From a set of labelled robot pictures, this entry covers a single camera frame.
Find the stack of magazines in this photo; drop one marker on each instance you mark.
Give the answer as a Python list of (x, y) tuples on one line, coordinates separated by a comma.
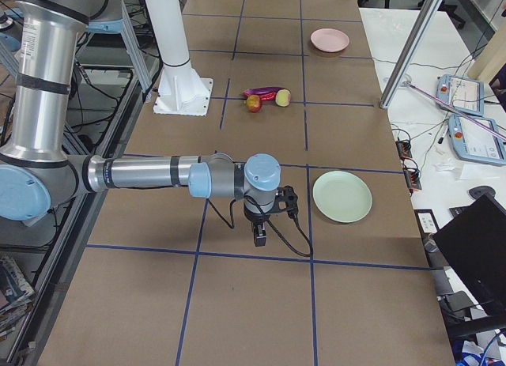
[(16, 295)]

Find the lower teach pendant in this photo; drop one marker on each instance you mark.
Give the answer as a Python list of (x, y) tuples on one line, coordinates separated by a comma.
[(476, 143)]

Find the red chili pepper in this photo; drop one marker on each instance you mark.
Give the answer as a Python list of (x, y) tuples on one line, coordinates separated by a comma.
[(271, 96)]

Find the purple eggplant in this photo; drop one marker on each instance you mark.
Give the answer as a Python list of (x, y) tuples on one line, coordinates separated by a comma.
[(261, 90)]

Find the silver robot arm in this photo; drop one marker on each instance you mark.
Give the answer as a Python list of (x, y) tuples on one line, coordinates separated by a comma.
[(37, 175)]

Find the pink plate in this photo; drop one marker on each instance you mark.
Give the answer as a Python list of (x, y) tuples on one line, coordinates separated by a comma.
[(329, 40)]

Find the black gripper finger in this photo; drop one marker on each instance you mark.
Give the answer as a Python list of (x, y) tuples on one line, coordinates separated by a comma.
[(256, 234), (262, 235)]

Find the black monitor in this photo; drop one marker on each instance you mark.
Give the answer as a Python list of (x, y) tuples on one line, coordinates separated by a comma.
[(473, 244)]

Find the teach pendant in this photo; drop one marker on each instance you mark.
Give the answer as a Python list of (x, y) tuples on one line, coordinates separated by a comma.
[(476, 143), (464, 94)]

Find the yellow-green peach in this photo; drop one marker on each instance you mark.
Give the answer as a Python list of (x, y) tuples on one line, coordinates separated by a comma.
[(283, 98)]

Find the light green plate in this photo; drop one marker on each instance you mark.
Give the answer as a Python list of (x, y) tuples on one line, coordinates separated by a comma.
[(342, 196)]

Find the red apple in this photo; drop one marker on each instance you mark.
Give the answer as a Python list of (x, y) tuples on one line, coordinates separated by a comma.
[(253, 103)]

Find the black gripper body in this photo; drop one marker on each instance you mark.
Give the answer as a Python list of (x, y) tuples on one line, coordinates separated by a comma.
[(256, 219)]

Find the orange black electronics module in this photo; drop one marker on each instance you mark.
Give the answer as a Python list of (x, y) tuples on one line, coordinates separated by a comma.
[(404, 149)]

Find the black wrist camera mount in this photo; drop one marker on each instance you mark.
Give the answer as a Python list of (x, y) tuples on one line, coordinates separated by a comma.
[(286, 201)]

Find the aluminium frame post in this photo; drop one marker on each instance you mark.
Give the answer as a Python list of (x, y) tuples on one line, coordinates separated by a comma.
[(420, 26)]

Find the white camera stand pillar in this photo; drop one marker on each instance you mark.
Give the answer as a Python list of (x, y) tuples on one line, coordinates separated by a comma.
[(181, 90)]

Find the upper teach pendant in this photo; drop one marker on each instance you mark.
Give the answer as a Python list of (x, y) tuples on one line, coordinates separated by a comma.
[(464, 94)]

